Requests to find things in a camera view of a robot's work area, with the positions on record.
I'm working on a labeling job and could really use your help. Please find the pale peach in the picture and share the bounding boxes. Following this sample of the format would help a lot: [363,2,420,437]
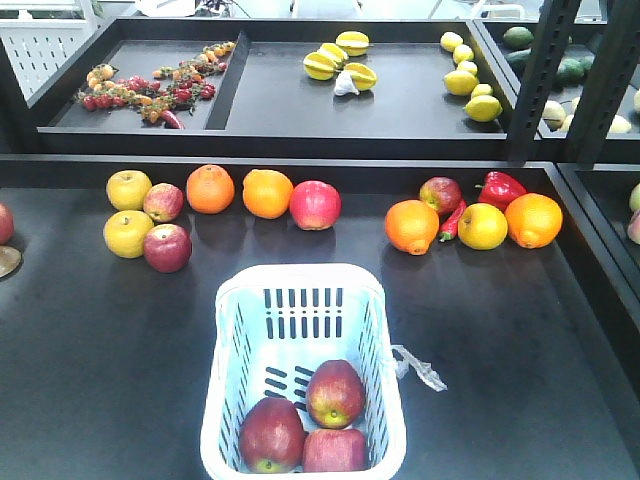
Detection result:
[628,184,640,213]
[626,210,640,244]

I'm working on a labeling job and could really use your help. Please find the orange right of yellow apple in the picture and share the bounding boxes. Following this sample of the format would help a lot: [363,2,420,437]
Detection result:
[504,193,563,249]

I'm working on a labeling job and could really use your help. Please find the clear plastic wrap strip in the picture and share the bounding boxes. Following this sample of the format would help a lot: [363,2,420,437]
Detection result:
[391,344,448,392]

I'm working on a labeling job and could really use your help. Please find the starfruit right front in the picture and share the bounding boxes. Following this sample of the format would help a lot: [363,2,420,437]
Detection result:
[343,62,378,91]

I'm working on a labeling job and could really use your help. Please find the yellow apple left front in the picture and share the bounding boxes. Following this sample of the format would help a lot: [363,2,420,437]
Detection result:
[103,210,154,259]

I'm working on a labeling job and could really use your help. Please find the starfruit middle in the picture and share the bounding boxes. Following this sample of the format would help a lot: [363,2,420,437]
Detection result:
[318,42,349,66]

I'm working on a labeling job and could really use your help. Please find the red green mango apple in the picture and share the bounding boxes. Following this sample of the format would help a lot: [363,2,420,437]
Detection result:
[419,176,463,215]

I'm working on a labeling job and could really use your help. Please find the red apple near corner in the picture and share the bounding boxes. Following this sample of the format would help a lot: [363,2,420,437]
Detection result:
[0,203,15,245]

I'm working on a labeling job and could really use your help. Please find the starfruit left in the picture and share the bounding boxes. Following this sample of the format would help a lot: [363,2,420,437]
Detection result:
[302,51,340,81]

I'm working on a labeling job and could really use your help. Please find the red apple beside oranges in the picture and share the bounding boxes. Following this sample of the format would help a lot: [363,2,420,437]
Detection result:
[289,180,342,231]

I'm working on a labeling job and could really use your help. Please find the large lemon front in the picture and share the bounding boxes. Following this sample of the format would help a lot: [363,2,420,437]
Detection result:
[464,95,503,122]

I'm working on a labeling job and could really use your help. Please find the black perforated upright post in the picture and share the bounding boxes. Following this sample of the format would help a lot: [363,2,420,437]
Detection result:
[506,0,581,165]
[565,0,639,167]

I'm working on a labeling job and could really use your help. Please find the red bell pepper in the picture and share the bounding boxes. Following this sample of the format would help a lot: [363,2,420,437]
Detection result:
[478,171,527,212]

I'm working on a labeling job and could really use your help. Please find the yellow starfruit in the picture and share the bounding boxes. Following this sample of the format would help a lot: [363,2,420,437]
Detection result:
[335,31,370,57]

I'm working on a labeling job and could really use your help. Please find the orange with navel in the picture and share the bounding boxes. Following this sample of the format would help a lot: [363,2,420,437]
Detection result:
[385,200,440,256]

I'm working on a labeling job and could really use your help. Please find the white garlic bulb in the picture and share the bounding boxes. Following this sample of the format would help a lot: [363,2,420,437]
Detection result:
[333,70,360,97]

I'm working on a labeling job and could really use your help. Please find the large lemon middle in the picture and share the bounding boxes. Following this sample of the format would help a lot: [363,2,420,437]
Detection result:
[443,70,479,96]

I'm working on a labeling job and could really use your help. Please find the black wooden produce display stand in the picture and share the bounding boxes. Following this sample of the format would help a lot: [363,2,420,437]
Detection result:
[1,18,639,479]

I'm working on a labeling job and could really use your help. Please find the dark red apple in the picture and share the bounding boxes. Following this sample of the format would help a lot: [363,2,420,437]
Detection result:
[239,397,306,474]
[143,224,192,273]

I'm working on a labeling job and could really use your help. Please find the yellow apple left back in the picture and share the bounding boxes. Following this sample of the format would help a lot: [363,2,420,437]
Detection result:
[106,170,152,211]

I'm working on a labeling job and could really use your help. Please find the red yellow apple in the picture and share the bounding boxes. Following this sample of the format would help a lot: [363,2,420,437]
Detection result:
[306,359,365,429]

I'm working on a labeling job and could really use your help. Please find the pink striped small apple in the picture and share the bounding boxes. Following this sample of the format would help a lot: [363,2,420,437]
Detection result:
[143,182,184,223]

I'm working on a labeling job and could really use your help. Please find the red chili pepper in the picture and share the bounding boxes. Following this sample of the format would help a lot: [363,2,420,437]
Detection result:
[438,199,467,242]

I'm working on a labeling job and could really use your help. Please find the orange fruit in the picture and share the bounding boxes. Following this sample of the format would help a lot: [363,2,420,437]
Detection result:
[242,169,294,219]
[186,164,235,214]

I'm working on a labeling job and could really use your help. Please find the light blue plastic basket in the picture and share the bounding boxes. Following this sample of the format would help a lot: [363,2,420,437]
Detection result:
[200,263,406,479]

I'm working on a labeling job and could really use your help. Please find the red apple front tray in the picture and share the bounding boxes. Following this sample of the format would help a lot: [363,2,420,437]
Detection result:
[302,429,368,473]

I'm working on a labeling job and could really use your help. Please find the large lemon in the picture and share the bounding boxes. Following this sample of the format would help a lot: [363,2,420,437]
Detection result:
[443,70,479,96]
[464,95,503,122]

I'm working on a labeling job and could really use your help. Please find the small red chili upper tray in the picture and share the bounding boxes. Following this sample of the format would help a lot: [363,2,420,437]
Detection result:
[160,110,185,130]

